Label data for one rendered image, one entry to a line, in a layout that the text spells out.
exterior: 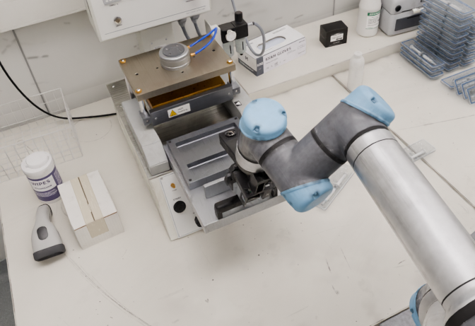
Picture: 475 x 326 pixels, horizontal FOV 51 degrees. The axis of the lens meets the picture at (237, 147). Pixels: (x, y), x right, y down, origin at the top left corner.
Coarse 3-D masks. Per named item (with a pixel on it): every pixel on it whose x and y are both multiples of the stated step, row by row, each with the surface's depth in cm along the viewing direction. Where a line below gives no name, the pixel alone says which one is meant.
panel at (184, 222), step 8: (160, 176) 127; (168, 176) 128; (160, 184) 128; (168, 184) 128; (176, 184) 129; (168, 192) 129; (176, 192) 130; (168, 200) 130; (176, 200) 130; (184, 200) 131; (168, 208) 130; (176, 216) 132; (184, 216) 132; (192, 216) 133; (176, 224) 132; (184, 224) 133; (192, 224) 134; (176, 232) 133; (184, 232) 134; (192, 232) 134
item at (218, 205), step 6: (276, 192) 113; (228, 198) 109; (234, 198) 109; (216, 204) 108; (222, 204) 108; (228, 204) 108; (234, 204) 109; (240, 204) 110; (216, 210) 108; (222, 210) 108; (228, 210) 109; (216, 216) 110; (222, 216) 110
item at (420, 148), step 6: (414, 144) 150; (420, 144) 150; (426, 144) 150; (408, 150) 149; (414, 150) 149; (420, 150) 149; (426, 150) 148; (432, 150) 148; (414, 156) 147; (420, 156) 147
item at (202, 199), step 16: (176, 176) 124; (192, 192) 116; (208, 192) 114; (224, 192) 116; (192, 208) 116; (208, 208) 113; (240, 208) 112; (256, 208) 113; (208, 224) 109; (224, 224) 112
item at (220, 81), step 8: (208, 80) 133; (216, 80) 133; (184, 88) 131; (192, 88) 131; (200, 88) 131; (208, 88) 131; (160, 96) 129; (168, 96) 129; (176, 96) 129; (184, 96) 129; (152, 104) 127; (160, 104) 127
